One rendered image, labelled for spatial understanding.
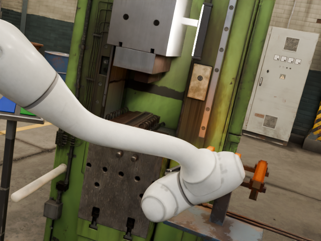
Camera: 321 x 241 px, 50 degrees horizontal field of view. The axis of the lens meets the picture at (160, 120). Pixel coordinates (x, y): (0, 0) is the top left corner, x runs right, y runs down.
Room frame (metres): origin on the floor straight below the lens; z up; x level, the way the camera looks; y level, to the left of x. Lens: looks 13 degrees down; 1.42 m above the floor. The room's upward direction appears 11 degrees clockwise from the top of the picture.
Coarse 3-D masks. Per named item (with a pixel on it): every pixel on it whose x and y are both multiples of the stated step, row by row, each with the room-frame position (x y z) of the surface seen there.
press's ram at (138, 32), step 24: (120, 0) 1.68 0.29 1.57; (144, 0) 1.66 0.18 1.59; (168, 0) 1.64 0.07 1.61; (192, 0) 2.03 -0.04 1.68; (120, 24) 1.68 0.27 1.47; (144, 24) 1.66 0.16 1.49; (168, 24) 1.63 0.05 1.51; (192, 24) 1.81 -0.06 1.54; (144, 48) 1.65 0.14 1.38; (168, 48) 1.65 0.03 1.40
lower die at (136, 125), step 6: (126, 114) 1.97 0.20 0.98; (132, 114) 1.96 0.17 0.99; (138, 114) 1.99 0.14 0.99; (150, 114) 2.01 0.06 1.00; (114, 120) 1.76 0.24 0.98; (120, 120) 1.75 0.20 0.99; (126, 120) 1.78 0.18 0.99; (144, 120) 1.85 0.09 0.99; (132, 126) 1.65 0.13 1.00; (138, 126) 1.70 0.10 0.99; (144, 126) 1.72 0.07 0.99; (150, 126) 1.84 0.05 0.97
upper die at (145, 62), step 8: (120, 48) 1.67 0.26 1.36; (120, 56) 1.67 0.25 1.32; (128, 56) 1.66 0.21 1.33; (136, 56) 1.66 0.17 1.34; (144, 56) 1.65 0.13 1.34; (152, 56) 1.64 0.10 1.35; (160, 56) 1.75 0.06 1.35; (168, 56) 1.94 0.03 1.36; (120, 64) 1.67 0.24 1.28; (128, 64) 1.66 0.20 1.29; (136, 64) 1.66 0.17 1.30; (144, 64) 1.65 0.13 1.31; (152, 64) 1.64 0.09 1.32; (160, 64) 1.79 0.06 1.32; (168, 64) 1.98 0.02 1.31; (144, 72) 1.65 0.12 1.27; (152, 72) 1.65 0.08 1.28; (160, 72) 1.82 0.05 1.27
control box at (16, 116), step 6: (18, 108) 1.56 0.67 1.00; (0, 114) 1.53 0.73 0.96; (6, 114) 1.54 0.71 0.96; (12, 114) 1.54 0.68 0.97; (18, 114) 1.55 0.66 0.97; (18, 120) 1.60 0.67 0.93; (24, 120) 1.59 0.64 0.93; (30, 120) 1.59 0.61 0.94; (36, 120) 1.58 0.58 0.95; (42, 120) 1.58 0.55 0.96
